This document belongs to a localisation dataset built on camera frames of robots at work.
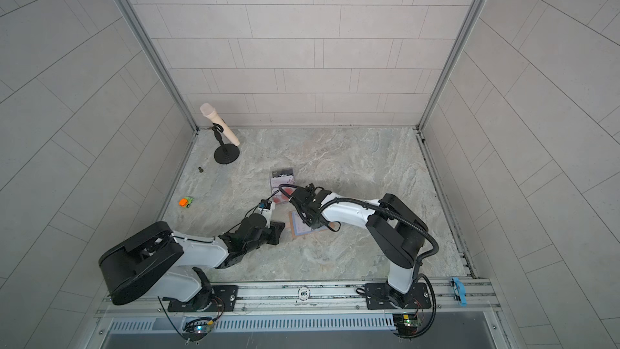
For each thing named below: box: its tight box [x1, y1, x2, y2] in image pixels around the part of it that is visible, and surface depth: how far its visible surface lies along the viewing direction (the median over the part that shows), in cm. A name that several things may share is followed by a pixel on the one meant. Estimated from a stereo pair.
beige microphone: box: [200, 103, 241, 147], surface depth 89 cm
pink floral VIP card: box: [270, 175, 297, 189], surface depth 93 cm
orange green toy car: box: [178, 196, 194, 208], surface depth 91 cm
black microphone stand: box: [207, 122, 240, 164], surface depth 107 cm
